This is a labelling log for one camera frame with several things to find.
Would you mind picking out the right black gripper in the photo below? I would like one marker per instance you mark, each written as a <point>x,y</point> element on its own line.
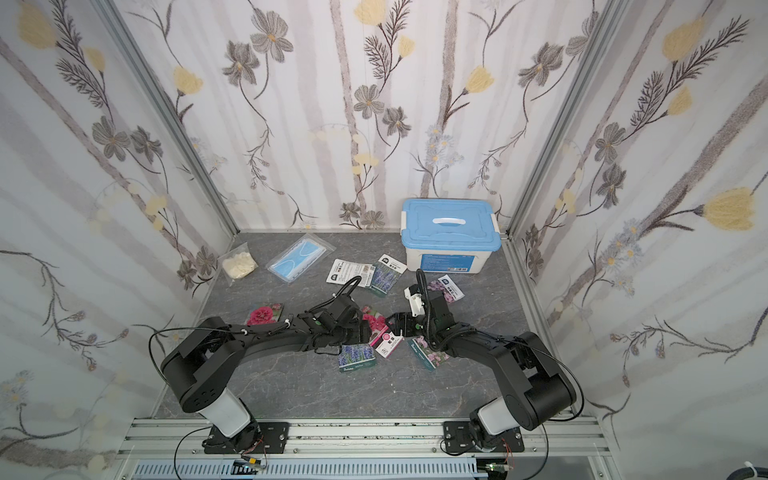
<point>399,324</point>

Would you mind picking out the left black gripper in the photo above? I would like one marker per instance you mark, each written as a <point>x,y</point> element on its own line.
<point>355,321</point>

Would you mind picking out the lavender seed packet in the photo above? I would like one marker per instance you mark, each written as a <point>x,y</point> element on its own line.
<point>355,357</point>
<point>387,272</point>

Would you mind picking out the hollyhock seed packet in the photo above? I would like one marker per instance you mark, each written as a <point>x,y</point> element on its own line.
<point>266,314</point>
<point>382,339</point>

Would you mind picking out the pink cosmos seed packet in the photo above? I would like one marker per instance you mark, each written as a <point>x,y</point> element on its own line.
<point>429,358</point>
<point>449,289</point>

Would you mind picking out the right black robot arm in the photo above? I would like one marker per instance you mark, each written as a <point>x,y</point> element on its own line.
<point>533,386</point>

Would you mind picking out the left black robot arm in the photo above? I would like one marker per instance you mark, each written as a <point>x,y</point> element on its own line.
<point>199,369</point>

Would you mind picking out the white back-side seed packet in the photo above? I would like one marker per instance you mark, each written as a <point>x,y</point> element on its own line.
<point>342,271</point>

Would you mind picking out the bagged blue face masks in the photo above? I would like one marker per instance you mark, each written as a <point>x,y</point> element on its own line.
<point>299,257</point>

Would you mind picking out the blue lidded storage box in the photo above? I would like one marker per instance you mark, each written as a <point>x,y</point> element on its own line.
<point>448,235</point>

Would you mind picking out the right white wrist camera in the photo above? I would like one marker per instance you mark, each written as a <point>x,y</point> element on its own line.
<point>414,297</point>

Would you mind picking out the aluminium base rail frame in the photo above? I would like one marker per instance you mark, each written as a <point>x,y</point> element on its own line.
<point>394,448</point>

